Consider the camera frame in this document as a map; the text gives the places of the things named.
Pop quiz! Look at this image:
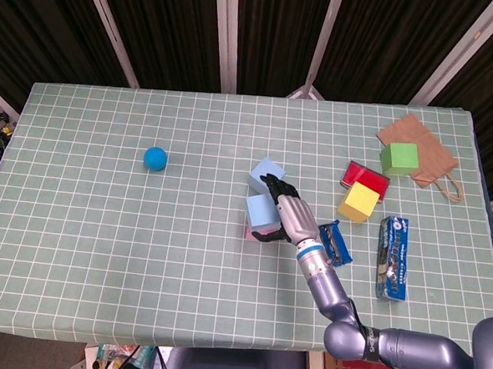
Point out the yellow cube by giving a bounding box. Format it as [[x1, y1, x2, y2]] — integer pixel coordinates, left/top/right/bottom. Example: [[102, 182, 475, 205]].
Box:
[[337, 180, 382, 224]]

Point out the red flat tin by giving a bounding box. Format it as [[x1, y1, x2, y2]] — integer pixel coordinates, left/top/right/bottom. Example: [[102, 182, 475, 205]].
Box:
[[338, 159, 392, 202]]

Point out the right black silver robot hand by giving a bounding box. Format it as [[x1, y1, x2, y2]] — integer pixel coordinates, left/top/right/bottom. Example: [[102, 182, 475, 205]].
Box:
[[251, 172, 326, 250]]

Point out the light blue cube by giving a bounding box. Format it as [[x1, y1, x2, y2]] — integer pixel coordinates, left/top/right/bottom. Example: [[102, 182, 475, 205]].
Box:
[[243, 192, 283, 234], [247, 157, 287, 196]]

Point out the green checked tablecloth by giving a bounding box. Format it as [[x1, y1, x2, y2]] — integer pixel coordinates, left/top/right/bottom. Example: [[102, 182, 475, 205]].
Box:
[[0, 79, 493, 368]]

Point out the brown paper bag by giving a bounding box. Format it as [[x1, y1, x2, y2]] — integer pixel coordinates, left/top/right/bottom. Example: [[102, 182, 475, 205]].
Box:
[[372, 111, 470, 204]]

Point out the long blue snack package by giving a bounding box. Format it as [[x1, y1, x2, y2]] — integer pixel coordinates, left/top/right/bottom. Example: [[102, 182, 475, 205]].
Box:
[[374, 215, 412, 303]]

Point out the white frame post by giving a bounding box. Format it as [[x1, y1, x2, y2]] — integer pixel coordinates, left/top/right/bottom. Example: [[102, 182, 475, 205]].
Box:
[[209, 0, 243, 95], [408, 0, 493, 111], [284, 0, 351, 103], [75, 0, 146, 89]]

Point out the small blue snack wrapper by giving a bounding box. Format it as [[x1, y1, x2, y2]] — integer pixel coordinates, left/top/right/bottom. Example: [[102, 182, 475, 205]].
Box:
[[315, 220, 356, 268]]

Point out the pink cube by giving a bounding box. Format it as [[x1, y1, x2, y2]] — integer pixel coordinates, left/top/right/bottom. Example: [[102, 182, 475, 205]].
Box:
[[244, 225, 279, 242]]

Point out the black pleated curtain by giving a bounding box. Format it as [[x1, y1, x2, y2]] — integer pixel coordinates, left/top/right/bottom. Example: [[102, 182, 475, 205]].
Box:
[[0, 0, 493, 200]]

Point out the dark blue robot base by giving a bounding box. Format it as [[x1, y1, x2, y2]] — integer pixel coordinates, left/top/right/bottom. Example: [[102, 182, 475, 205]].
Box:
[[163, 344, 308, 369]]

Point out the blue ball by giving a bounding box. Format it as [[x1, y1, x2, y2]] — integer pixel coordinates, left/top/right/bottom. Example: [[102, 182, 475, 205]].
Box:
[[142, 144, 169, 173]]

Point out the green cube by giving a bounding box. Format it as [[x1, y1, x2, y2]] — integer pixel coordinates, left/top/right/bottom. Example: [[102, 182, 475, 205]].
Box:
[[378, 141, 420, 178]]

